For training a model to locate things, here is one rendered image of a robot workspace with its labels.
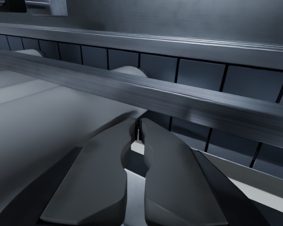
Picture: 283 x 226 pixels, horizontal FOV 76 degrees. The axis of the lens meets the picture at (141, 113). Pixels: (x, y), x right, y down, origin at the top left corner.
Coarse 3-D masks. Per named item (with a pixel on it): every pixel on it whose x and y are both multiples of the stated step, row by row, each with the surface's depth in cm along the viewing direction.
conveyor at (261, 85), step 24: (0, 48) 29; (24, 48) 26; (48, 48) 23; (72, 48) 21; (96, 48) 19; (168, 72) 16; (192, 72) 15; (216, 72) 14; (240, 72) 13; (264, 72) 13; (264, 96) 13; (168, 120) 18; (192, 144) 18; (216, 144) 16; (240, 144) 15; (264, 144) 14; (264, 168) 15
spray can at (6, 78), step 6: (60, 60) 22; (0, 72) 17; (6, 72) 17; (12, 72) 17; (0, 78) 16; (6, 78) 16; (12, 78) 17; (18, 78) 17; (24, 78) 17; (30, 78) 18; (36, 78) 18; (0, 84) 16; (6, 84) 16; (12, 84) 16
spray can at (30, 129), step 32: (32, 96) 10; (64, 96) 10; (96, 96) 12; (0, 128) 8; (32, 128) 8; (64, 128) 9; (96, 128) 11; (0, 160) 7; (32, 160) 8; (0, 192) 7
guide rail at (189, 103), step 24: (24, 72) 13; (48, 72) 12; (72, 72) 10; (96, 72) 10; (120, 72) 10; (120, 96) 9; (144, 96) 8; (168, 96) 8; (192, 96) 7; (216, 96) 7; (240, 96) 8; (192, 120) 8; (216, 120) 7; (240, 120) 7; (264, 120) 6
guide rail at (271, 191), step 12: (132, 144) 17; (228, 168) 14; (240, 168) 14; (240, 180) 13; (252, 180) 13; (264, 180) 13; (276, 180) 13; (252, 192) 13; (264, 192) 12; (276, 192) 12; (276, 204) 12
